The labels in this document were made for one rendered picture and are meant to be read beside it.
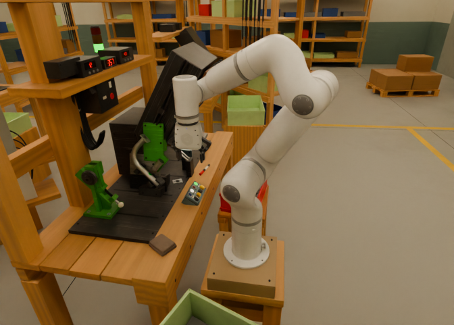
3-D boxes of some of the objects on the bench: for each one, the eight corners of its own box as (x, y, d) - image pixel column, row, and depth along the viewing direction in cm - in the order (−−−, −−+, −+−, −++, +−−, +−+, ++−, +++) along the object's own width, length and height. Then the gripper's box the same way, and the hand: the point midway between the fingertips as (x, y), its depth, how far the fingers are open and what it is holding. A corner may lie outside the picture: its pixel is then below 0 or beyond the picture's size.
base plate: (211, 142, 229) (211, 140, 228) (152, 244, 133) (151, 240, 132) (159, 139, 237) (159, 136, 236) (69, 233, 141) (67, 230, 140)
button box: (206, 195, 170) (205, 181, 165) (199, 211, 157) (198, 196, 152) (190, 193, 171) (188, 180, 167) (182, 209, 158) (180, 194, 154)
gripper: (213, 116, 111) (215, 157, 118) (169, 113, 114) (173, 154, 121) (208, 123, 104) (210, 167, 112) (161, 121, 107) (166, 163, 115)
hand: (190, 158), depth 116 cm, fingers open, 8 cm apart
